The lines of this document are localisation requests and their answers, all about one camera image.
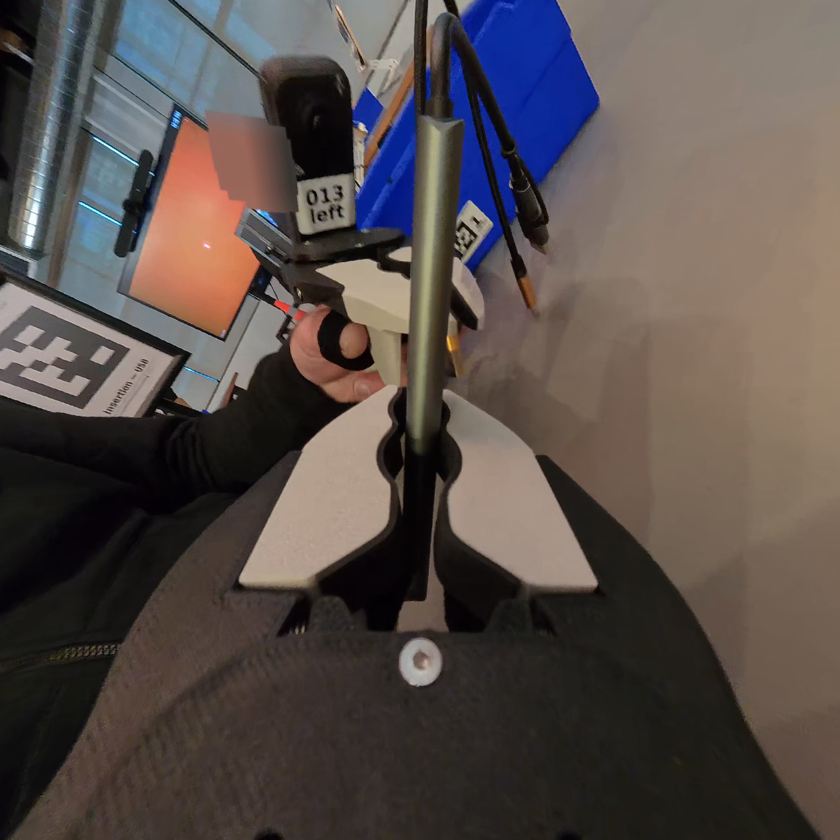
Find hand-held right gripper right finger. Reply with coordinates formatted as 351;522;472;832
433;388;599;595

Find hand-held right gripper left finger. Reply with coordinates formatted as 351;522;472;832
238;386;404;592

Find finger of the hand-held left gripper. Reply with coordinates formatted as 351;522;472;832
451;260;488;332
318;247;413;336

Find grey usb hub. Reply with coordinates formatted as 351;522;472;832
400;113;466;601

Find black usb cable gold plugs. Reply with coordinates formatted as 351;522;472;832
412;0;540;380

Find person's left forearm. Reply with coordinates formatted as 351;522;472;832
0;348;358;519

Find person's left hand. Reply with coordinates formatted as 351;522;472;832
290;305;389;404

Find monitor with orange screen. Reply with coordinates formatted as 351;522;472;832
117;101;275;342

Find black video bar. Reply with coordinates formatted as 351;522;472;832
113;150;156;259

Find blue plastic bin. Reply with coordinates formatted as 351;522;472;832
354;0;601;271

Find person's black jacket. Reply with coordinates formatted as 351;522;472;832
0;453;263;840

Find framed marker sign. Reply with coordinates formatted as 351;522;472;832
0;272;193;419

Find silver ventilation duct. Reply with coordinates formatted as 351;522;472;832
5;0;88;261

